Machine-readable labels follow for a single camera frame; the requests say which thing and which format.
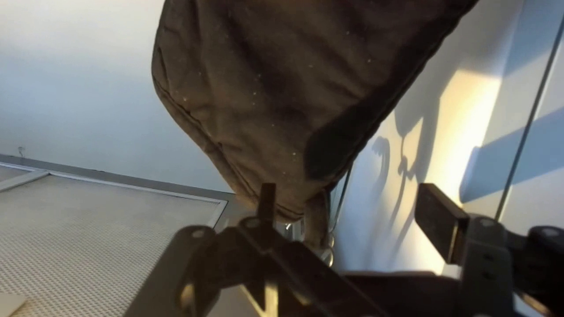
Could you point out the brown oven mitt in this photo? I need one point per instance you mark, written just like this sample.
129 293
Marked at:
282 89

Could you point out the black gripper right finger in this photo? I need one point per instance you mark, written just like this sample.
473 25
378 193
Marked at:
487 265

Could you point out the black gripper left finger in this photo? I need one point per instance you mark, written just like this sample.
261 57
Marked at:
194 265

